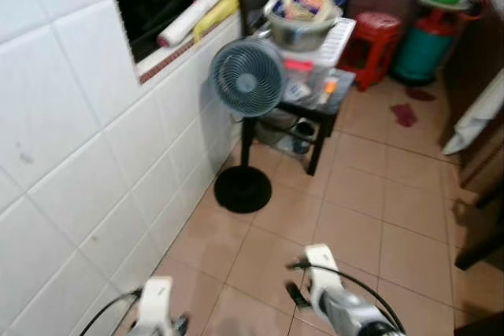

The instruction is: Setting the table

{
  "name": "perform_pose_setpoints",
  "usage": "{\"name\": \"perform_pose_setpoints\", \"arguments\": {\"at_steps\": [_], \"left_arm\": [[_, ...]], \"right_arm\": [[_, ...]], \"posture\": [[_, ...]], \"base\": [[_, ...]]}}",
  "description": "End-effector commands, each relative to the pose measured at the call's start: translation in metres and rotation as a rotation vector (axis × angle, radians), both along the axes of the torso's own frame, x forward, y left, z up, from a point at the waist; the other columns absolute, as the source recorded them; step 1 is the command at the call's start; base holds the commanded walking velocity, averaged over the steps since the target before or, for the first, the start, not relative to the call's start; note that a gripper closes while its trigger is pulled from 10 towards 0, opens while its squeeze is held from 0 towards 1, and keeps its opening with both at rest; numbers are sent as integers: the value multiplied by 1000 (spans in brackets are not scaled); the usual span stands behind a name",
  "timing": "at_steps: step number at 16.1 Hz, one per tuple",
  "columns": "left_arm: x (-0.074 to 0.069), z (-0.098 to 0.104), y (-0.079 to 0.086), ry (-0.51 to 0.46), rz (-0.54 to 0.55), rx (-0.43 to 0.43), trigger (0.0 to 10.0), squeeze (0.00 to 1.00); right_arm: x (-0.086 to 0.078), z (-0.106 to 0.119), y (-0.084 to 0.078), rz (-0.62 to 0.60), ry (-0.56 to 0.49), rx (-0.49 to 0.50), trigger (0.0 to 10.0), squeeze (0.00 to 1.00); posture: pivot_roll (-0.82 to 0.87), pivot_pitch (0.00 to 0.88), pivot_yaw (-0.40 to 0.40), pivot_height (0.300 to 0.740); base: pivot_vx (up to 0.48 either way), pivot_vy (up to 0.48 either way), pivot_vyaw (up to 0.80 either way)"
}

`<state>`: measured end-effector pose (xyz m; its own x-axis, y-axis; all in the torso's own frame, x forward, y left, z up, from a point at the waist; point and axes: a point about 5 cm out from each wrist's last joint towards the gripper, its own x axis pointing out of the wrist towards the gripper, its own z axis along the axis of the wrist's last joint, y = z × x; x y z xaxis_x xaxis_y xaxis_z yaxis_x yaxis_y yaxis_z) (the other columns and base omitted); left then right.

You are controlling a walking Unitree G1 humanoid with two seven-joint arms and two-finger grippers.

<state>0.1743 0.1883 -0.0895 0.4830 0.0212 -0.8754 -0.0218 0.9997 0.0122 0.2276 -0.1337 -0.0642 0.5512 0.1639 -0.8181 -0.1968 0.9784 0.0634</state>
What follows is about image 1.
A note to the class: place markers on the black side table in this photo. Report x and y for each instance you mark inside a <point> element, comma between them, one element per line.
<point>316,143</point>

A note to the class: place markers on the large metal pot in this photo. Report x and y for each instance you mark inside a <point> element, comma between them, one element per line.
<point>299,35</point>

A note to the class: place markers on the grey standing fan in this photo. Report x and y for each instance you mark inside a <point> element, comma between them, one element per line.
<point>246,76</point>

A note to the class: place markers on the white hanging cloth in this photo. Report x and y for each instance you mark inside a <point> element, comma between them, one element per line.
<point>472,120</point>

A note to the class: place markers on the dark wooden furniture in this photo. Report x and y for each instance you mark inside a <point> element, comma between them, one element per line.
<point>480,253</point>

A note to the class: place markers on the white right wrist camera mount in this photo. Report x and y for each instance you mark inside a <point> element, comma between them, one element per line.
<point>321,269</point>

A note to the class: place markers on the large dark red rag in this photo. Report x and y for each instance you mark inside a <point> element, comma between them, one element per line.
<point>404,114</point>

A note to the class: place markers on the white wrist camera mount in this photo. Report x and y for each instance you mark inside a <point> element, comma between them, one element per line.
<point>153,300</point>
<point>321,269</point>

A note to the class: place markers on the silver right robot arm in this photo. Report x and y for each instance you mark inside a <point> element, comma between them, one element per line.
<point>350,316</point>

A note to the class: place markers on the white paper roll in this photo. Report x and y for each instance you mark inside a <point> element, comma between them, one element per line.
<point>201,7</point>

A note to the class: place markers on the white plastic storage box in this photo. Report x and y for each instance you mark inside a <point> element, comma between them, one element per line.
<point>327,53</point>

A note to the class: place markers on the yellow cloth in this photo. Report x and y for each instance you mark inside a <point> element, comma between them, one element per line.
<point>220,12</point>

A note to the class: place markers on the small dark red rag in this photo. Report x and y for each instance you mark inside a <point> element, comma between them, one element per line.
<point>421,94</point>

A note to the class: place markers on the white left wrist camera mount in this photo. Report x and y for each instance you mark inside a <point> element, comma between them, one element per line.
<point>153,300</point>

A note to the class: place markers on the green gas cylinder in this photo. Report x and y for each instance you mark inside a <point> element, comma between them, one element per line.
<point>421,53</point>

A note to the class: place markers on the red plastic stool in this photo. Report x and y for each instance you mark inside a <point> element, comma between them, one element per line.
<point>374,37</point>

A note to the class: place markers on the small orange bottle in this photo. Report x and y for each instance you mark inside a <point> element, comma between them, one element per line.
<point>329,90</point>

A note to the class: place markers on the brown wooden cabinet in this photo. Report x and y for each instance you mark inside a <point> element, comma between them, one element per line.
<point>472,53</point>

